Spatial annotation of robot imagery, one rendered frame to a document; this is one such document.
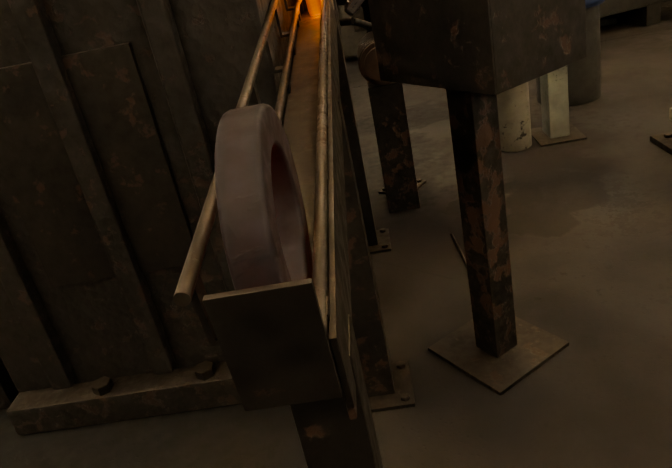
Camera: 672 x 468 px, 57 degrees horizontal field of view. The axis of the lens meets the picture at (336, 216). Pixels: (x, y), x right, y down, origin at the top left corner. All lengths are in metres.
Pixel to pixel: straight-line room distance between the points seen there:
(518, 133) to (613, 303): 0.97
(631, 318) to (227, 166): 1.14
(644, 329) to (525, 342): 0.24
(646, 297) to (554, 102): 1.03
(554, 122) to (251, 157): 2.02
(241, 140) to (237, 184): 0.03
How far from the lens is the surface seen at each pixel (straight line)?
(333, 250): 0.53
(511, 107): 2.27
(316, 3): 1.47
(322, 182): 0.62
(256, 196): 0.41
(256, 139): 0.43
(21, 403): 1.51
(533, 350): 1.33
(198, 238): 0.48
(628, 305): 1.48
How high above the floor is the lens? 0.84
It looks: 24 degrees down
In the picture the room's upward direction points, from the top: 12 degrees counter-clockwise
